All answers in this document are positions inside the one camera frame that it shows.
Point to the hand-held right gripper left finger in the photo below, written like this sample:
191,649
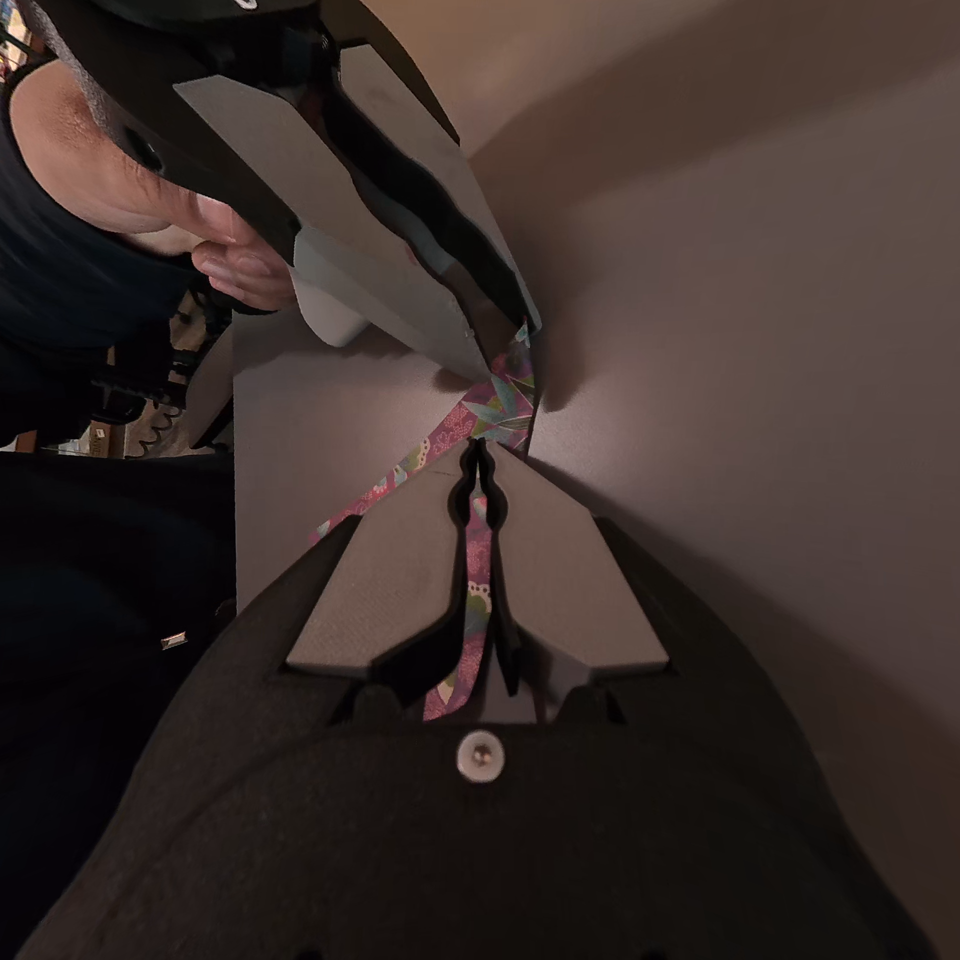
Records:
375,585

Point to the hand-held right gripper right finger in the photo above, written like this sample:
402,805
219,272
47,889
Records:
570,577

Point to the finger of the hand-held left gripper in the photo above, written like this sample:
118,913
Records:
285,165
457,195

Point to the floral purple origami paper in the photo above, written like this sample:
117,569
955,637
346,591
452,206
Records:
499,405

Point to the person's left forearm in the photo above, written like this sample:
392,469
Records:
60,285

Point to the person's left hand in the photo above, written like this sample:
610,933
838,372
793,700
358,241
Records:
112,180

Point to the small metal buckle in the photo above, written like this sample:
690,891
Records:
174,642

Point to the black office chair base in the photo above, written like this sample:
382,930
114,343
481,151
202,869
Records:
127,375

